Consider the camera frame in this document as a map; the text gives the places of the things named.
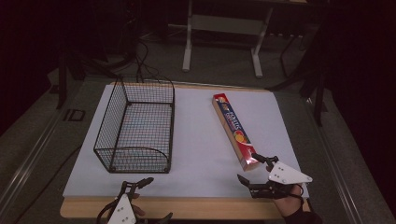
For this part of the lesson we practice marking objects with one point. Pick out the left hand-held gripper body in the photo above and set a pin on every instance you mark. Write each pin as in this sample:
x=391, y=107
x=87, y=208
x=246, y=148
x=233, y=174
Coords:
x=122, y=211

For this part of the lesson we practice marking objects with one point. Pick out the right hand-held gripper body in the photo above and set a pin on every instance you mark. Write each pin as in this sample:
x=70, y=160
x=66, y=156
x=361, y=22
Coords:
x=286, y=174

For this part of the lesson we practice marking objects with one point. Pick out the long red blue wrap box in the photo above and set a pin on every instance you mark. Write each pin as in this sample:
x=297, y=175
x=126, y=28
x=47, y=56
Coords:
x=232, y=127

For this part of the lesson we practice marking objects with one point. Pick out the person's left hand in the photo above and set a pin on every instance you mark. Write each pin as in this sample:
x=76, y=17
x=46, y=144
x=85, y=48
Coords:
x=139, y=211

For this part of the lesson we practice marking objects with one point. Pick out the person's right hand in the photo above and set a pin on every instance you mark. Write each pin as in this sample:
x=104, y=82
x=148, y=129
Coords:
x=288, y=205

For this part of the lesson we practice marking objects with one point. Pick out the white table sheet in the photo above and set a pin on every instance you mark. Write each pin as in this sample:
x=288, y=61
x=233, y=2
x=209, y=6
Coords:
x=199, y=146

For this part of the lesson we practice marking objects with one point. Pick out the black stand legs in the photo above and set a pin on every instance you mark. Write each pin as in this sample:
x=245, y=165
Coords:
x=67, y=71
x=314, y=84

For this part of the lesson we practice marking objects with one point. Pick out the metal floor rail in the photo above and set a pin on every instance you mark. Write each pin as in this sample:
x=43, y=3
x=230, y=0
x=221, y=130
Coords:
x=336, y=168
x=28, y=161

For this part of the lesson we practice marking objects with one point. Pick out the small black floor bracket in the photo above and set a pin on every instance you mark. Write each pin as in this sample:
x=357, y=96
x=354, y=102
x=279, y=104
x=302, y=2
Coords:
x=74, y=115

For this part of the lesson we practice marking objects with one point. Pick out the white metal stand frame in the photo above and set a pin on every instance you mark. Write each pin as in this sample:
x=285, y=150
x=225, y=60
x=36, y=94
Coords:
x=224, y=25

